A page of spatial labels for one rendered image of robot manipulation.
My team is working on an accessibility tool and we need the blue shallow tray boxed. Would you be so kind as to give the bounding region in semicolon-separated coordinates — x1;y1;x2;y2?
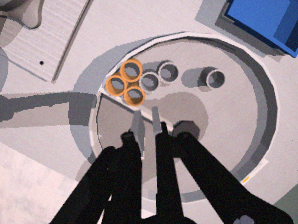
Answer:
218;0;298;58

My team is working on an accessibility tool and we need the bronze bushing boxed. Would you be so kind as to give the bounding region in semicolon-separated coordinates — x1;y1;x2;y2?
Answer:
105;72;129;96
120;58;143;82
124;82;145;106

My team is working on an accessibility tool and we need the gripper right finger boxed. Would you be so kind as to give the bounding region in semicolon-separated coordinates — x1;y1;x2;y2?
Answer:
152;106;294;224

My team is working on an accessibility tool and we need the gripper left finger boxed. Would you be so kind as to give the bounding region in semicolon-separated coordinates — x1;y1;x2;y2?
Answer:
49;110;145;224

